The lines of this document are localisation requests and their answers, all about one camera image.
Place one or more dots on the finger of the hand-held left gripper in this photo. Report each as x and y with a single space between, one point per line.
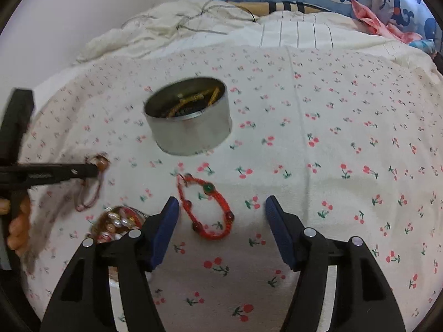
83 170

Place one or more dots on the cherry print bed sheet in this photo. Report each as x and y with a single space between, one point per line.
311 197

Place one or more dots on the white striped duvet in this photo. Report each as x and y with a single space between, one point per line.
294 34

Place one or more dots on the round metal tin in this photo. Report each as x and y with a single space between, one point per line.
193 135

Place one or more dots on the light blue cloth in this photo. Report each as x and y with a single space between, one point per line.
424 45

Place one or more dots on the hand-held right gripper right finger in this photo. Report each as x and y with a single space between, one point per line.
278 228

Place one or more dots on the person's left hand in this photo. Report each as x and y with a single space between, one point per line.
21 224

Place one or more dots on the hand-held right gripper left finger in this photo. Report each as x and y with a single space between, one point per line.
166 224

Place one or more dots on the pink cloth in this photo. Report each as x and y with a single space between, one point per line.
372 20

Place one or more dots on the tan striped pillow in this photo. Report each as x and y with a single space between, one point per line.
259 7

